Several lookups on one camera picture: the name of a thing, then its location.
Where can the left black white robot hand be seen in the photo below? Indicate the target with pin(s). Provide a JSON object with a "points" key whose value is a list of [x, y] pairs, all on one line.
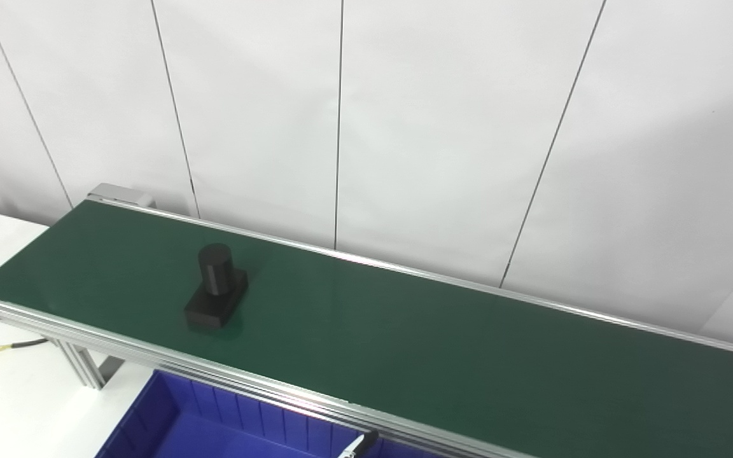
{"points": [[360, 444]]}

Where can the black cylinder block part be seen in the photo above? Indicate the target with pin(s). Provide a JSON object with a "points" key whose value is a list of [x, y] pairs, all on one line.
{"points": [[214, 286]]}

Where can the green conveyor belt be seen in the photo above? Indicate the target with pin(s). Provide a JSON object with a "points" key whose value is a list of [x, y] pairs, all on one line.
{"points": [[150, 362], [404, 343]]}

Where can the blue bin with white parts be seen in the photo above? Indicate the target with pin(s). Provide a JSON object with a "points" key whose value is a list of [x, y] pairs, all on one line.
{"points": [[214, 426]]}

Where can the aluminium conveyor leg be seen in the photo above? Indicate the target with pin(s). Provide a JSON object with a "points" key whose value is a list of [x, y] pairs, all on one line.
{"points": [[86, 369]]}

